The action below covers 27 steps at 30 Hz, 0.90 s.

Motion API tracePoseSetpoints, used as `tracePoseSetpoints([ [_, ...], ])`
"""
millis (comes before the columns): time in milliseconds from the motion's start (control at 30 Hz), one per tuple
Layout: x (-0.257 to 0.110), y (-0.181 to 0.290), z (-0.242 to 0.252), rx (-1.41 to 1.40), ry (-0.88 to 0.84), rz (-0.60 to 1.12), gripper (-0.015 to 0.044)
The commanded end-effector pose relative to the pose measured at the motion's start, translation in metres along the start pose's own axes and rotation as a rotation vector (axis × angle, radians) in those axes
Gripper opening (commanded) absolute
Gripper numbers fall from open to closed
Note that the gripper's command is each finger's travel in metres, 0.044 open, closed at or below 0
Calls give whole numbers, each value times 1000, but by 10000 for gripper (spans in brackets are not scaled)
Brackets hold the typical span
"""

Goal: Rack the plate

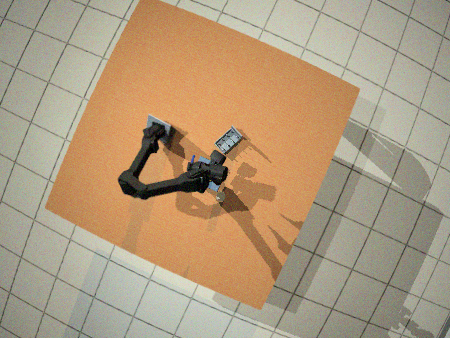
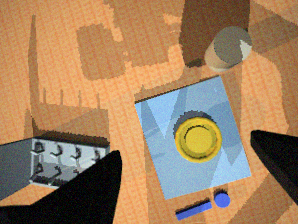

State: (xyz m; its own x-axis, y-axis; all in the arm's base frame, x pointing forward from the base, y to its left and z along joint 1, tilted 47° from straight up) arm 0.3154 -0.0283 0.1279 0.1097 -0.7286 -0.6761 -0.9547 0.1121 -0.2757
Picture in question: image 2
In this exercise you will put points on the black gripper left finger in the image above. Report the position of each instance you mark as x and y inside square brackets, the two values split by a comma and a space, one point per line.
[91, 197]

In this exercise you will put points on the light blue square mat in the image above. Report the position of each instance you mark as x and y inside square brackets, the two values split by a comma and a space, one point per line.
[160, 118]

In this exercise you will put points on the yellow plate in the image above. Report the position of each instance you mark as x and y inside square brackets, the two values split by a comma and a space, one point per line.
[198, 139]

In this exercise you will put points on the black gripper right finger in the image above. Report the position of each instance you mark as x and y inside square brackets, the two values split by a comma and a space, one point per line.
[279, 154]

